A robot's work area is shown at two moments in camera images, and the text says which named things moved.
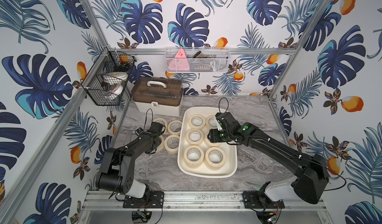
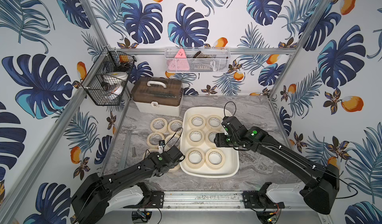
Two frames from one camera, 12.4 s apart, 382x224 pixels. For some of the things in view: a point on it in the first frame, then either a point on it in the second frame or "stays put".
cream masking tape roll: (171, 143) stays put
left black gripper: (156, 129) -> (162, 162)
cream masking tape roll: (208, 142) -> (176, 168)
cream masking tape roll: (174, 127) stays put
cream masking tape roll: (194, 136) stays put
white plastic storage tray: (198, 157) stays put
